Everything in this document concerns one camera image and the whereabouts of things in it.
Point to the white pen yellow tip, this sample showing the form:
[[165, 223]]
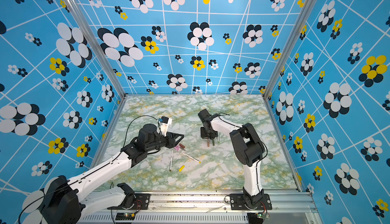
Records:
[[192, 158]]

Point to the right corner aluminium post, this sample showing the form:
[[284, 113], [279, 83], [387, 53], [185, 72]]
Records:
[[290, 43]]

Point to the corner aluminium post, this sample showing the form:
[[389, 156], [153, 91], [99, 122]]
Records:
[[80, 19], [290, 43]]

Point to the left corner aluminium post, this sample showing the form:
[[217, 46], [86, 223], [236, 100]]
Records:
[[80, 19]]

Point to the circuit board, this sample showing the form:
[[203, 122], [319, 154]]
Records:
[[125, 217], [257, 218]]

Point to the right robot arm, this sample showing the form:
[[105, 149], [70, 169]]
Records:
[[248, 149]]

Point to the right circuit board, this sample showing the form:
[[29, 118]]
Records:
[[257, 218]]

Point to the aluminium front rail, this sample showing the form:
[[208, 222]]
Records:
[[212, 207]]

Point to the white slim pen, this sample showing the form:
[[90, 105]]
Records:
[[171, 160]]

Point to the left circuit board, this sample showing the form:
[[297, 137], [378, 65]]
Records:
[[125, 217]]

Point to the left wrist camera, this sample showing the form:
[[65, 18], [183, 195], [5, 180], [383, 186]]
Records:
[[164, 122]]

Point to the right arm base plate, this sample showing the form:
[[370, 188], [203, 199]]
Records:
[[259, 202]]

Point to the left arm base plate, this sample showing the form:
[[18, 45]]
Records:
[[140, 201]]

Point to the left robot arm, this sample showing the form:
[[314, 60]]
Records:
[[67, 200]]

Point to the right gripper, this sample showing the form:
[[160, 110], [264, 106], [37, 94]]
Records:
[[203, 135]]

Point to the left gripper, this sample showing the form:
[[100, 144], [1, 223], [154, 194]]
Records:
[[171, 142]]

